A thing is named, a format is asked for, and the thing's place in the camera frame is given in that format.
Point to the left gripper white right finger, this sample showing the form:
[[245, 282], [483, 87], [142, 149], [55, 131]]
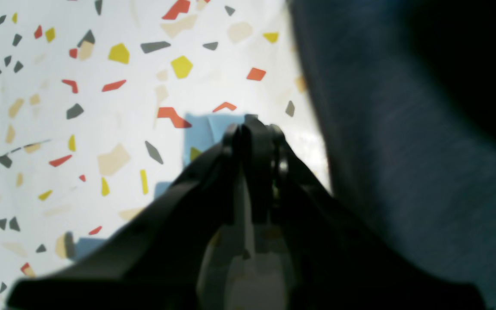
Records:
[[338, 258]]

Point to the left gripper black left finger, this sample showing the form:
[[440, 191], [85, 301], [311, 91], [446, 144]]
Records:
[[176, 253]]

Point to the blue grey T-shirt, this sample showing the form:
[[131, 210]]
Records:
[[405, 95]]

